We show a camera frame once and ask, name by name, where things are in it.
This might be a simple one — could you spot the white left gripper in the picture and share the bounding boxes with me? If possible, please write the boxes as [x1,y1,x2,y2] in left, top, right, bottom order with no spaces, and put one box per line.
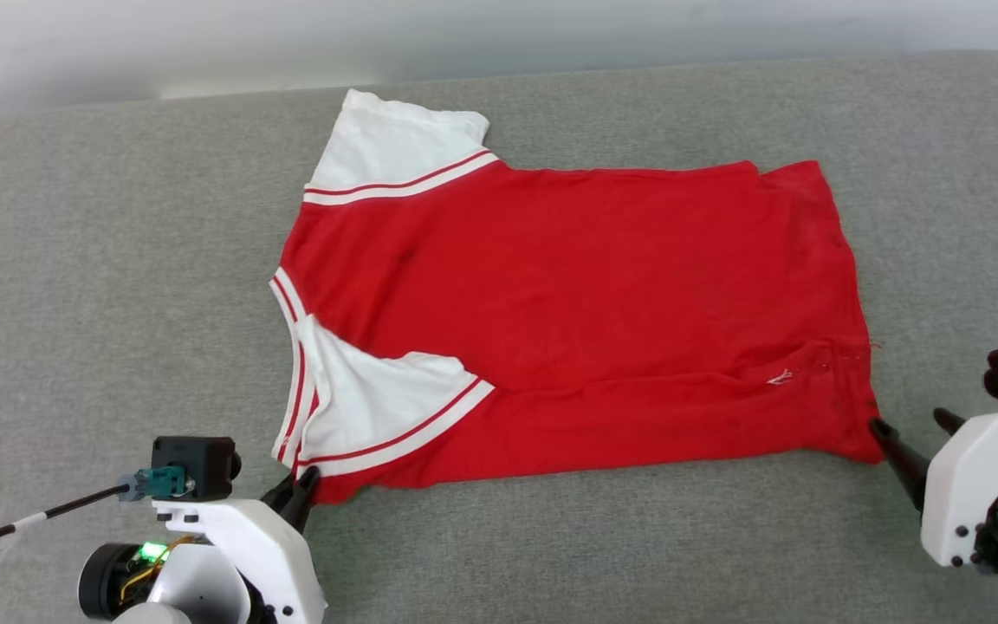
[152,465,328,624]

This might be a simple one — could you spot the black cable with white tag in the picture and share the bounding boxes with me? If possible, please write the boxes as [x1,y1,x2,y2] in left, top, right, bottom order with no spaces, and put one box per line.
[0,485,132,560]

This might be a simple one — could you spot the teal left cable connector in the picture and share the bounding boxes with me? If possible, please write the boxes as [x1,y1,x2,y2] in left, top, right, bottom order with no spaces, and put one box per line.
[116,466,188,502]

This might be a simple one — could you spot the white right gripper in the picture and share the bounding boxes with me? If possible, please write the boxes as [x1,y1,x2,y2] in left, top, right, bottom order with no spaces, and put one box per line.
[868,405,998,569]

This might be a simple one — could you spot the grey fabric sofa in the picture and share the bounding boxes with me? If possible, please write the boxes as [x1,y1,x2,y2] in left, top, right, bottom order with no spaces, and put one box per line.
[0,49,998,624]

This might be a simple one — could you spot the red and white t-shirt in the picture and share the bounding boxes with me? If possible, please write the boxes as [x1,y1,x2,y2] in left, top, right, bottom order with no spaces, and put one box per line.
[269,88,885,506]

